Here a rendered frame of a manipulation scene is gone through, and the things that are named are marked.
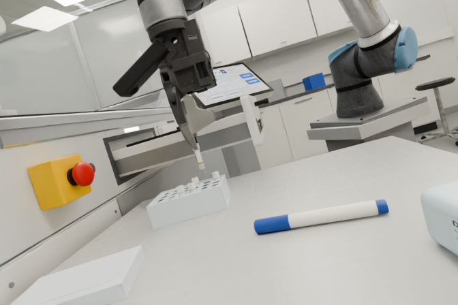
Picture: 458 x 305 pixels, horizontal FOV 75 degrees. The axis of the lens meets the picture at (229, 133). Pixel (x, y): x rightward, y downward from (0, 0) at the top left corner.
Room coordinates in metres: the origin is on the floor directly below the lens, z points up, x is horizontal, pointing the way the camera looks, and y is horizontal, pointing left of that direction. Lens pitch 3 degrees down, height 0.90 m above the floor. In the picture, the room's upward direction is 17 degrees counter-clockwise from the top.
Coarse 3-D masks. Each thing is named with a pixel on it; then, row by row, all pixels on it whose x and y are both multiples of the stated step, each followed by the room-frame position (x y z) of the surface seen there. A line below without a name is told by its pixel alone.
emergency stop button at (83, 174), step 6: (84, 162) 0.48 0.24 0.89; (78, 168) 0.46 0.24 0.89; (84, 168) 0.47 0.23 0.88; (90, 168) 0.48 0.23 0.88; (72, 174) 0.46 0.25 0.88; (78, 174) 0.46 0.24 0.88; (84, 174) 0.46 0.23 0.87; (90, 174) 0.48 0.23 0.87; (78, 180) 0.46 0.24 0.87; (84, 180) 0.46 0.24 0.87; (90, 180) 0.47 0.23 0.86; (84, 186) 0.47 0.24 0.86
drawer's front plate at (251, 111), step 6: (246, 96) 0.61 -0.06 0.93; (252, 96) 0.77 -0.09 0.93; (246, 102) 0.61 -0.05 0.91; (252, 102) 0.70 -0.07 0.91; (246, 108) 0.61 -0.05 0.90; (252, 108) 0.64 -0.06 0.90; (258, 108) 0.89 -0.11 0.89; (246, 114) 0.61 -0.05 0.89; (252, 114) 0.61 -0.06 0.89; (258, 114) 0.80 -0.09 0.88; (246, 120) 0.62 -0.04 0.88; (252, 120) 0.61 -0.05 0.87; (252, 126) 0.61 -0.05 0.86; (258, 126) 0.67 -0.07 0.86; (252, 132) 0.61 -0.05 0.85; (258, 132) 0.61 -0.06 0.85; (264, 132) 0.84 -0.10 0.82; (252, 138) 0.62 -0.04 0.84; (258, 138) 0.61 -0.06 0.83; (258, 144) 0.62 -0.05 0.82
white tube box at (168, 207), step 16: (224, 176) 0.52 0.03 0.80; (176, 192) 0.52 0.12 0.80; (192, 192) 0.48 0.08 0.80; (208, 192) 0.45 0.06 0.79; (224, 192) 0.47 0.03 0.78; (160, 208) 0.46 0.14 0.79; (176, 208) 0.46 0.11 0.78; (192, 208) 0.46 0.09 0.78; (208, 208) 0.45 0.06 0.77; (224, 208) 0.45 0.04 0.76; (160, 224) 0.46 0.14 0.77
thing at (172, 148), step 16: (208, 128) 0.65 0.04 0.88; (224, 128) 0.64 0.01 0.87; (240, 128) 0.63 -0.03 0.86; (144, 144) 0.67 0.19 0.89; (160, 144) 0.67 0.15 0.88; (176, 144) 0.66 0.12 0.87; (208, 144) 0.65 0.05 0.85; (224, 144) 0.64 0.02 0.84; (128, 160) 0.68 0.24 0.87; (144, 160) 0.67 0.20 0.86; (160, 160) 0.67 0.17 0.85; (176, 160) 0.66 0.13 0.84
